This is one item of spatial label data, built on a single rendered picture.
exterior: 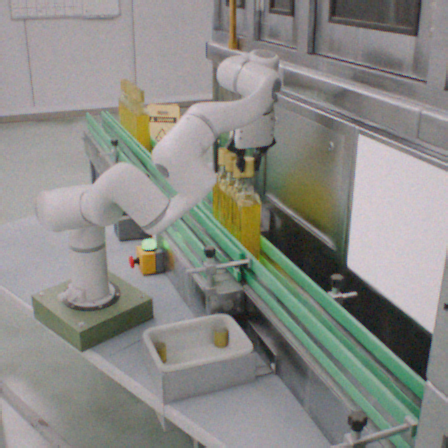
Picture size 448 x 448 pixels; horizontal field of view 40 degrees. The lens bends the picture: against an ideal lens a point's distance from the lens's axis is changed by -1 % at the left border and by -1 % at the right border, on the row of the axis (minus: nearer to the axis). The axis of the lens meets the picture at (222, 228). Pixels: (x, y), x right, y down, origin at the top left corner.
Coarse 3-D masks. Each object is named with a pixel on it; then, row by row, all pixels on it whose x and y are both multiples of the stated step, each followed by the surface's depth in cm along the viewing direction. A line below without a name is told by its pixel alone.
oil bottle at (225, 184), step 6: (222, 180) 168; (228, 180) 167; (234, 180) 167; (222, 186) 168; (228, 186) 166; (222, 192) 168; (222, 198) 169; (222, 204) 169; (222, 210) 170; (222, 216) 171; (222, 222) 171
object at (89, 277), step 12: (72, 252) 155; (96, 252) 155; (72, 264) 157; (84, 264) 155; (96, 264) 156; (72, 276) 159; (84, 276) 156; (96, 276) 157; (72, 288) 160; (84, 288) 158; (96, 288) 159; (108, 288) 165; (60, 300) 157; (72, 300) 158; (84, 300) 159; (96, 300) 160; (108, 300) 161
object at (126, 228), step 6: (126, 216) 211; (120, 222) 209; (126, 222) 210; (132, 222) 210; (114, 228) 216; (120, 228) 210; (126, 228) 210; (132, 228) 211; (138, 228) 212; (120, 234) 210; (126, 234) 211; (132, 234) 212; (138, 234) 213; (120, 240) 211
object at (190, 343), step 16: (192, 320) 148; (208, 320) 150; (224, 320) 151; (144, 336) 142; (160, 336) 146; (176, 336) 148; (192, 336) 149; (208, 336) 151; (240, 336) 143; (176, 352) 148; (192, 352) 148; (208, 352) 148; (224, 352) 148; (240, 352) 136; (160, 368) 132; (176, 368) 131
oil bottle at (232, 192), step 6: (234, 186) 163; (228, 192) 164; (234, 192) 161; (228, 198) 165; (234, 198) 161; (228, 204) 165; (234, 204) 162; (228, 210) 166; (234, 210) 162; (228, 216) 167; (234, 216) 163; (228, 222) 167; (234, 222) 164; (228, 228) 168
